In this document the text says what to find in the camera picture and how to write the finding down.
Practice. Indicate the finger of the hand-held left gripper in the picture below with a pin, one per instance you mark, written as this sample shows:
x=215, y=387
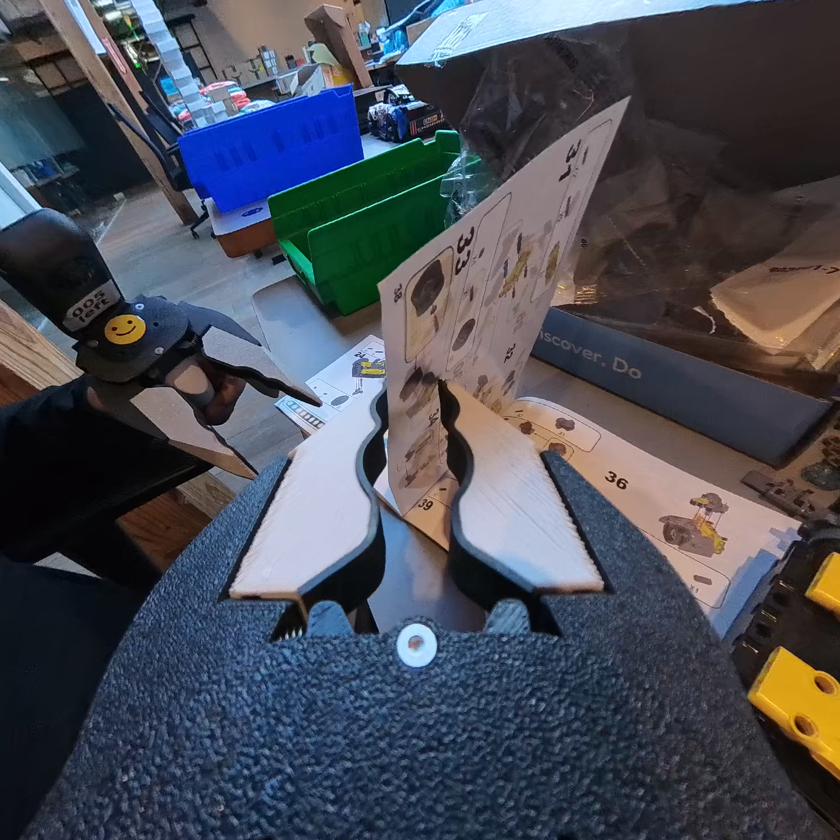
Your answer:
x=184, y=426
x=249, y=364

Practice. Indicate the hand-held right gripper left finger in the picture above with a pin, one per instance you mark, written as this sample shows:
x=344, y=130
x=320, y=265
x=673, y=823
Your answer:
x=308, y=525

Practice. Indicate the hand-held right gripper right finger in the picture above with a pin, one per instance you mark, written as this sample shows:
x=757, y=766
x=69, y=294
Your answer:
x=518, y=518

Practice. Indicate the white instruction booklet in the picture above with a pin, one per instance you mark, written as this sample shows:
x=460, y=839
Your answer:
x=472, y=308

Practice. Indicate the yellow toy vehicle model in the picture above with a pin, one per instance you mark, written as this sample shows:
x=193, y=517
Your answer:
x=794, y=689

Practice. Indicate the grey desk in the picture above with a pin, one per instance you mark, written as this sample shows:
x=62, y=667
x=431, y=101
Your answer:
x=282, y=308

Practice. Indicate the person's left hand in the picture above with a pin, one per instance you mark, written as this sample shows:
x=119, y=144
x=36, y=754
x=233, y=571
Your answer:
x=216, y=400

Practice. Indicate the brown cardboard box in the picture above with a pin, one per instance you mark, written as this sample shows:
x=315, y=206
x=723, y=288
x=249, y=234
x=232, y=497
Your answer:
x=243, y=233

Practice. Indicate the green box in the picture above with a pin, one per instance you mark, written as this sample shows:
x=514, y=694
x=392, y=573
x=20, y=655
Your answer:
x=367, y=249

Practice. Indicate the dark blue robot kit box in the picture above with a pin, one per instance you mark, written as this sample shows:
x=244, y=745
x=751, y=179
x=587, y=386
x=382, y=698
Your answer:
x=689, y=394

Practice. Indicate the blue plastic bin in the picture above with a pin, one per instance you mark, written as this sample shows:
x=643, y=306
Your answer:
x=269, y=151

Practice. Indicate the clear plastic bag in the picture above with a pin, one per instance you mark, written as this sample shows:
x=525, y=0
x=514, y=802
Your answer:
x=689, y=164

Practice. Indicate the wooden post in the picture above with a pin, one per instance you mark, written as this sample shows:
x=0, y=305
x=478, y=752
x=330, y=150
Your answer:
x=26, y=348
x=98, y=79

